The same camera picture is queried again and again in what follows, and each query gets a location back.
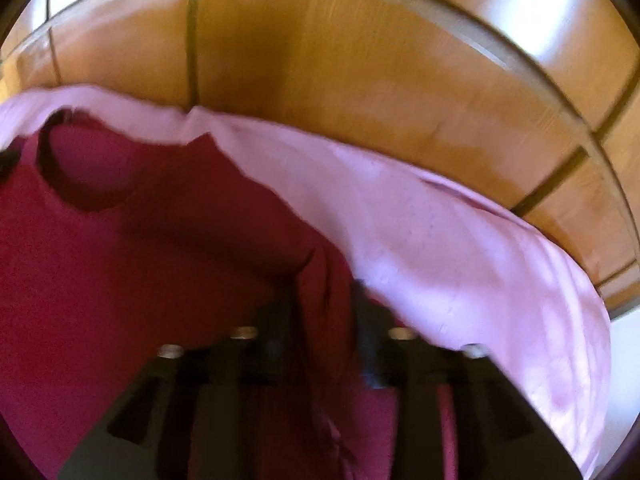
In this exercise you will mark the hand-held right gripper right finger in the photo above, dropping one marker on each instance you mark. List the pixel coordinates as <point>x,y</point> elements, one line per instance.
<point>368,345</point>

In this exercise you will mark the maroon shirt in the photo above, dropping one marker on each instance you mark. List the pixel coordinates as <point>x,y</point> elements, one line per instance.
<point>150,260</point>

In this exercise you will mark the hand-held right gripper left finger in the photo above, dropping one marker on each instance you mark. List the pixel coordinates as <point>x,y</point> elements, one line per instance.
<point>276,342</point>

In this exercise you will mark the pink bed sheet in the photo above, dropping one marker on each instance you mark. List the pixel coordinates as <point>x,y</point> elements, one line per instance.
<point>450,240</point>

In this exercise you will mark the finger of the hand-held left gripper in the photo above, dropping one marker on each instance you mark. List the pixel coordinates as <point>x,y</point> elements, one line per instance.
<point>6,166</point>

